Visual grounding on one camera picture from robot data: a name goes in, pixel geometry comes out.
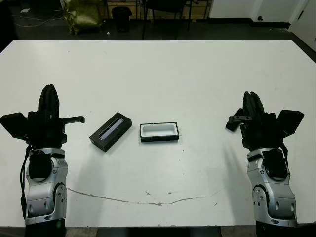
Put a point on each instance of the black box lid with picture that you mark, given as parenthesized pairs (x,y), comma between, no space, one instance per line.
(111,132)

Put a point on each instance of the yellow-green plastic bag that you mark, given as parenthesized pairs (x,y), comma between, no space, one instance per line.
(81,14)

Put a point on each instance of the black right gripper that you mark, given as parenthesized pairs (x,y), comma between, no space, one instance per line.
(261,133)

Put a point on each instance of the black trash bin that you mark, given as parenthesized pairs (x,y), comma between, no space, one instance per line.
(121,19)

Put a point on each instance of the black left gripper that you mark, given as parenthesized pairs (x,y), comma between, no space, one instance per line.
(47,133)

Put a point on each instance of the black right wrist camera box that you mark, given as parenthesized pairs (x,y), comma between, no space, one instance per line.
(291,121)

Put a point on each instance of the white paper sheet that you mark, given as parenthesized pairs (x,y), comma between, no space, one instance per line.
(25,10)

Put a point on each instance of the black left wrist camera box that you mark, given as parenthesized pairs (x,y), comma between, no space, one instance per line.
(13,124)

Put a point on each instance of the black office chair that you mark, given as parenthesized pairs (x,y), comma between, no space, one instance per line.
(165,6)

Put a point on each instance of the small black wall knob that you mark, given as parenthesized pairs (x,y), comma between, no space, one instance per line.
(260,18)

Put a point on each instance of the black box base white insert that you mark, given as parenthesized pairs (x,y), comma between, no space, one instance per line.
(159,130)

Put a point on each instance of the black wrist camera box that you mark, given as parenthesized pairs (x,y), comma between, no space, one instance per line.
(13,124)
(291,121)

